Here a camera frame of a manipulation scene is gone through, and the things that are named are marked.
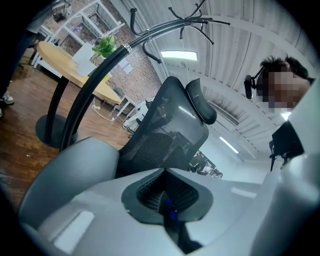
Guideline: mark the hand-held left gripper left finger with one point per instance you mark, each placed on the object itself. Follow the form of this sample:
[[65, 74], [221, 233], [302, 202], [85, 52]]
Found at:
[[100, 220]]

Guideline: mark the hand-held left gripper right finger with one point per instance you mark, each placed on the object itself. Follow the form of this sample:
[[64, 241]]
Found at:
[[225, 212]]

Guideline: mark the small blue object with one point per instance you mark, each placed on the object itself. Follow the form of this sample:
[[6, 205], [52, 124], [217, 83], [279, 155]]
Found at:
[[171, 210]]

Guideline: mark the grey chair armrest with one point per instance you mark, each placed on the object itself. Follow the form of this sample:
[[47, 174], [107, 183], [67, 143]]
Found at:
[[75, 170]]

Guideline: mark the long ceiling light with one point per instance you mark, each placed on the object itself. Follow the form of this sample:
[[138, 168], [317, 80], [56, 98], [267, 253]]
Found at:
[[178, 55], [228, 144]]

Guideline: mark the person's black clothing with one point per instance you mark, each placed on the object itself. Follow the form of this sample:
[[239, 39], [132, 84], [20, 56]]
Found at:
[[287, 140]]

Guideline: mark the black mesh chair backrest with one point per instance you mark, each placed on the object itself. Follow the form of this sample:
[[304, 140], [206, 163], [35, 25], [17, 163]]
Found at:
[[170, 125]]

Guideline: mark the black chair headrest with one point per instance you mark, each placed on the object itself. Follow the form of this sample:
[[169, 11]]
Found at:
[[202, 102]]

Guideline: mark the person's head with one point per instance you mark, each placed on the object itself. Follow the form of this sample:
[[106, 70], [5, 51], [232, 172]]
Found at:
[[282, 90]]

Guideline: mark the black coat rack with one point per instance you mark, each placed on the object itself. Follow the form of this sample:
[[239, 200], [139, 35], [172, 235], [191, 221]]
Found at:
[[100, 72]]

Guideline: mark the white paper bag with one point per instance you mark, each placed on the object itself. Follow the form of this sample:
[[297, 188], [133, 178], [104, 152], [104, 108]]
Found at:
[[83, 58]]

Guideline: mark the round wooden table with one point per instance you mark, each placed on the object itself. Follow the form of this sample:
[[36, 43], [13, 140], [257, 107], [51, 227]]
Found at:
[[57, 57]]

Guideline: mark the green potted plant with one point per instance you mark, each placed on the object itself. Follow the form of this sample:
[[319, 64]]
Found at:
[[105, 47]]

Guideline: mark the white metal shelf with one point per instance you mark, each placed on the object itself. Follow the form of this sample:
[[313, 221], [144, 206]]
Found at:
[[75, 19]]

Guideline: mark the black head-worn camera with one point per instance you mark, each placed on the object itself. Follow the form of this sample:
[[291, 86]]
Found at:
[[248, 86]]

